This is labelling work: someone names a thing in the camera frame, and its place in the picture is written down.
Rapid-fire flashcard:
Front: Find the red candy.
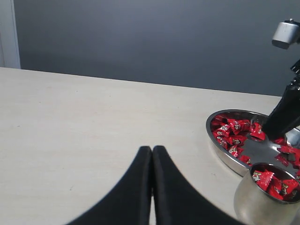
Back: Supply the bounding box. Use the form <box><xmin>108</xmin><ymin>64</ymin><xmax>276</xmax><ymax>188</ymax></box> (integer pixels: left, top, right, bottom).
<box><xmin>227</xmin><ymin>119</ymin><xmax>251</xmax><ymax>135</ymax></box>
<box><xmin>227</xmin><ymin>135</ymin><xmax>247</xmax><ymax>146</ymax></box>
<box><xmin>228</xmin><ymin>145</ymin><xmax>244</xmax><ymax>158</ymax></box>
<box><xmin>252</xmin><ymin>170</ymin><xmax>274</xmax><ymax>191</ymax></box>
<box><xmin>267</xmin><ymin>178</ymin><xmax>299</xmax><ymax>202</ymax></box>
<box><xmin>249</xmin><ymin>122</ymin><xmax>266</xmax><ymax>142</ymax></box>
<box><xmin>212</xmin><ymin>123</ymin><xmax>232</xmax><ymax>138</ymax></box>

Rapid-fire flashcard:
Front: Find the red wrapped candy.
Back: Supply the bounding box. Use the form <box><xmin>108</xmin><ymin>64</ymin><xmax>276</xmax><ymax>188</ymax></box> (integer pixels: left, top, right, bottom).
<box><xmin>228</xmin><ymin>145</ymin><xmax>244</xmax><ymax>158</ymax></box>
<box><xmin>212</xmin><ymin>123</ymin><xmax>232</xmax><ymax>138</ymax></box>
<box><xmin>227</xmin><ymin>119</ymin><xmax>251</xmax><ymax>135</ymax></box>
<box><xmin>249</xmin><ymin>122</ymin><xmax>266</xmax><ymax>142</ymax></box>
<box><xmin>227</xmin><ymin>135</ymin><xmax>247</xmax><ymax>146</ymax></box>

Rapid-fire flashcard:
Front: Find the steel cup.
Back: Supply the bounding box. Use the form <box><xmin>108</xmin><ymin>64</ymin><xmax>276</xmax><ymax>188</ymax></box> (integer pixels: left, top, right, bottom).
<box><xmin>234</xmin><ymin>163</ymin><xmax>300</xmax><ymax>225</ymax></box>

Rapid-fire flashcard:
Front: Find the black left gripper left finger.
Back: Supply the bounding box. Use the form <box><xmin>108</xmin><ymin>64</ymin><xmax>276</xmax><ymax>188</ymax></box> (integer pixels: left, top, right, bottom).
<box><xmin>69</xmin><ymin>146</ymin><xmax>152</xmax><ymax>225</ymax></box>

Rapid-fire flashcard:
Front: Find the round steel plate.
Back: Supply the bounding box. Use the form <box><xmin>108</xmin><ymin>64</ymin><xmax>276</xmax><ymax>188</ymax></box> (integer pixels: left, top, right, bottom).
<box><xmin>206</xmin><ymin>109</ymin><xmax>298</xmax><ymax>177</ymax></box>

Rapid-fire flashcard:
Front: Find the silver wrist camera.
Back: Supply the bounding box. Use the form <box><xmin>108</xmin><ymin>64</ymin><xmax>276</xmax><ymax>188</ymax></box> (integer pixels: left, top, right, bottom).
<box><xmin>271</xmin><ymin>19</ymin><xmax>300</xmax><ymax>50</ymax></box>

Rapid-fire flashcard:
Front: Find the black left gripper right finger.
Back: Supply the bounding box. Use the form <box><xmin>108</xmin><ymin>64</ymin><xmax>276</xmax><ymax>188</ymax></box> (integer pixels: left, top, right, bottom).
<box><xmin>152</xmin><ymin>145</ymin><xmax>241</xmax><ymax>225</ymax></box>

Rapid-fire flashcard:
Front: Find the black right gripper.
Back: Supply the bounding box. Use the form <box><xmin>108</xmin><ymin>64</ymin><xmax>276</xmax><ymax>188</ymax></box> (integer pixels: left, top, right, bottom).
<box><xmin>262</xmin><ymin>60</ymin><xmax>300</xmax><ymax>140</ymax></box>

